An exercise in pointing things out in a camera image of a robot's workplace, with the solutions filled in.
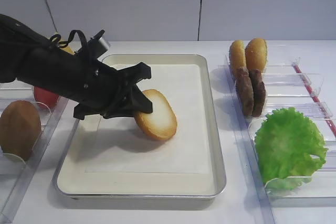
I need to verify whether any right clear acrylic rack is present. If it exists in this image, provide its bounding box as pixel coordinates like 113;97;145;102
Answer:
225;50;335;223

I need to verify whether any brown meat patty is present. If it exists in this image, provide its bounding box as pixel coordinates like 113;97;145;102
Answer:
235;67;254;116
249;69;266;117

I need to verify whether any green lettuce leaf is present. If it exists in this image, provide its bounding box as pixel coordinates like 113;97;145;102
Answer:
255;107;328;190

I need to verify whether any black coiled cable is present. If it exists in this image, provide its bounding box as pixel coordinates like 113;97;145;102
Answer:
49;29;89;54

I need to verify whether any right brown meat patty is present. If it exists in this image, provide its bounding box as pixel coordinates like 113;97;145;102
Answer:
249;69;266;117

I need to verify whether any white-faced bread slice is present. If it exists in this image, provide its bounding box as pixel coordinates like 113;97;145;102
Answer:
134;89;177;141

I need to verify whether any yellow cheese slice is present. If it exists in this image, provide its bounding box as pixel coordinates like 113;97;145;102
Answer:
49;34;75;55

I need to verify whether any left bun half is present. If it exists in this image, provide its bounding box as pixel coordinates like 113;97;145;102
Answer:
229;40;246;74

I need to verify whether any left clear acrylic rack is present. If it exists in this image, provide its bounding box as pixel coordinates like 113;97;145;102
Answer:
1;80;68;223

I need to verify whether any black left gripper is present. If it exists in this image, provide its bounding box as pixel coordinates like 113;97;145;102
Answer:
15;48;153;119

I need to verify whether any left red tomato slice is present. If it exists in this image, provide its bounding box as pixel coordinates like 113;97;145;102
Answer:
34;87;59;110

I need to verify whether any bun half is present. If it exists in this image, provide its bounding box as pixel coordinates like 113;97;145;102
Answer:
245;38;268;73
229;40;246;74

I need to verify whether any left brown meat patty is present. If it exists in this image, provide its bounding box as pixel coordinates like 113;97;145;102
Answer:
235;67;254;116

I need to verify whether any left brown bread slice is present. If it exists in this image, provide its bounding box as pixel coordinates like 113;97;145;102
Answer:
1;100;41;161

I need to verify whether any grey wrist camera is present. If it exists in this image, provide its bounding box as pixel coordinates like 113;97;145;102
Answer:
88;29;110;59

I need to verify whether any cream metal tray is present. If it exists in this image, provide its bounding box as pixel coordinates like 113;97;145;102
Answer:
55;54;226;199

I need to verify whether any clear acrylic rack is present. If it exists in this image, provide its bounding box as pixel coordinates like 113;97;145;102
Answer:
225;50;335;223
1;80;68;223

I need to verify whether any right bun half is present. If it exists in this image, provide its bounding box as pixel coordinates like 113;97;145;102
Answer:
245;38;268;73

